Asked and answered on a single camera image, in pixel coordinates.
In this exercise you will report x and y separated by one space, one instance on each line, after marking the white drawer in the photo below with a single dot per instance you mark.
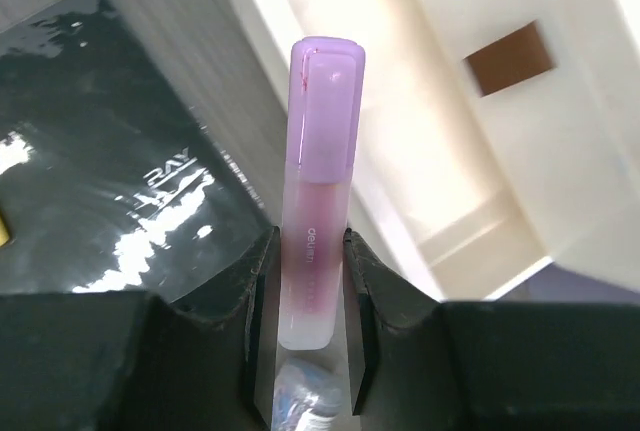
428 194

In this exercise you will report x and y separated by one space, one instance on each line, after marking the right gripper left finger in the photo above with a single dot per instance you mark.
129 360

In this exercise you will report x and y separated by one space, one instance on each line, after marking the white drawer cabinet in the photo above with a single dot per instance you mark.
554 88

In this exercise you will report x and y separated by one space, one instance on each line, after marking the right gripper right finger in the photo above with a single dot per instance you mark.
419 364

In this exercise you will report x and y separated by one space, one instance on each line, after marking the yellow highlighter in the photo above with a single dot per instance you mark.
4 233

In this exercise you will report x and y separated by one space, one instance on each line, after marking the black notebook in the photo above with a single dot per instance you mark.
108 182

